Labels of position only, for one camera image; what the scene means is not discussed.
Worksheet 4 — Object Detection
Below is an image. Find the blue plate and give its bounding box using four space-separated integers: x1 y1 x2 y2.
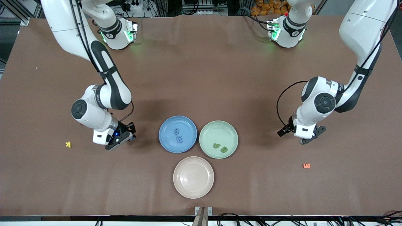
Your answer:
159 116 198 153

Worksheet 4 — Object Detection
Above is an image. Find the green plate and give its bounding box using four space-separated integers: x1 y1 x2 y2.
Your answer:
199 121 239 159

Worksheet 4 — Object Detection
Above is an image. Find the pink beige plate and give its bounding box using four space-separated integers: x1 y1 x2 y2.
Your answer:
173 156 215 199

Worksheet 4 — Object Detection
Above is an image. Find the brown table cover sheet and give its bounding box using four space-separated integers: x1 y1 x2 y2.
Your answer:
0 14 402 217

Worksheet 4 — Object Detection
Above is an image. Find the orange fruit pile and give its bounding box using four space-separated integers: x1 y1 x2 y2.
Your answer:
251 0 290 17

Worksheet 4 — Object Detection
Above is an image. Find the white power strip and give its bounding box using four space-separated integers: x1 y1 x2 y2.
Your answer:
124 0 144 12

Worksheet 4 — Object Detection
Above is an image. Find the grey equipment rack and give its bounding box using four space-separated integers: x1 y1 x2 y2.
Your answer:
182 0 228 16

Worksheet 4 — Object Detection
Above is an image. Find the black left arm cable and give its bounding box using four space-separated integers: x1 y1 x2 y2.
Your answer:
276 0 397 126

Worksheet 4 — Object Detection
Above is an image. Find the black cable bundle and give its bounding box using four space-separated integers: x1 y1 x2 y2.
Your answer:
217 210 402 226

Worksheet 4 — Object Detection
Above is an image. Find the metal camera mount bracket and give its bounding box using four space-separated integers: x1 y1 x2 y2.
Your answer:
195 206 213 226

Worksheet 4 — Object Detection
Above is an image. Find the aluminium frame post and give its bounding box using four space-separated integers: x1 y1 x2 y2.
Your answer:
0 0 30 26

